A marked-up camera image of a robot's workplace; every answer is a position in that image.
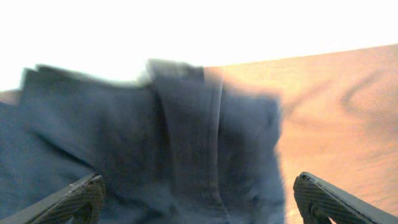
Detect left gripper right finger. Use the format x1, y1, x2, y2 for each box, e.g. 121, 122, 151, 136
293, 172, 397, 224

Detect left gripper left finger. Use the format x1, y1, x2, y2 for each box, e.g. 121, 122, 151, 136
1, 174, 106, 224

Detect navy blue shorts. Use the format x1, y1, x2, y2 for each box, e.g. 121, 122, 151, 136
103, 59, 285, 223

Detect folded black shorts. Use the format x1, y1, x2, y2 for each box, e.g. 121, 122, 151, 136
1, 67, 159, 222

